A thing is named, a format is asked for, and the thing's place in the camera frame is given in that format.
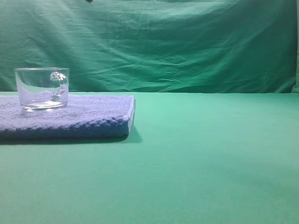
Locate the green cloth backdrop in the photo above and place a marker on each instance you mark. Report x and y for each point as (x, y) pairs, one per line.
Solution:
(195, 46)

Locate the folded blue towel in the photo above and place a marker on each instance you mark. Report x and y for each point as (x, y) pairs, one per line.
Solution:
(85, 116)

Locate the transparent glass cup with handle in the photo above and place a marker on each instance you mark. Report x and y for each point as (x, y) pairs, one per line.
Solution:
(42, 88)

